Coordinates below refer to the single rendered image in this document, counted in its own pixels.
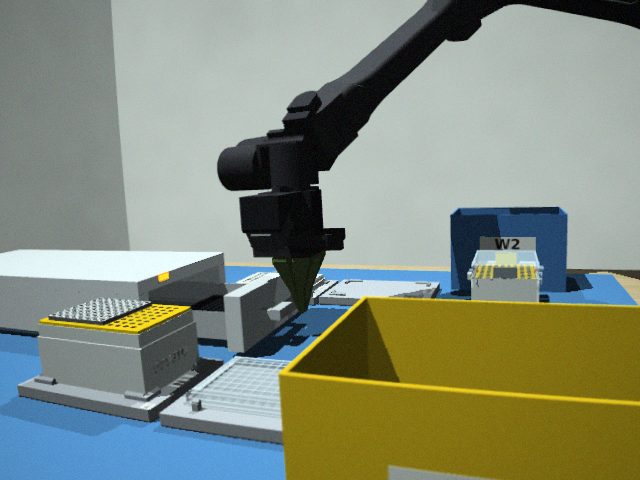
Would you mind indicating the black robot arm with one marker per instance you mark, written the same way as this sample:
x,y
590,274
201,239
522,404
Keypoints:
x,y
269,219

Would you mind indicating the blue bench mat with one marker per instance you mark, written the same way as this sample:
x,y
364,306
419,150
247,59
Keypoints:
x,y
41,440

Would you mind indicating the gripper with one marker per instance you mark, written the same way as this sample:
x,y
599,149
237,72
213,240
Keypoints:
x,y
304,255

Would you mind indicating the blue open-top bin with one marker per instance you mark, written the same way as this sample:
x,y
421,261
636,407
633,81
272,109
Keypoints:
x,y
540,229

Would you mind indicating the yellow open-top bin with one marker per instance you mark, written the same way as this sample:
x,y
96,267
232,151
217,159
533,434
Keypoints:
x,y
338,425

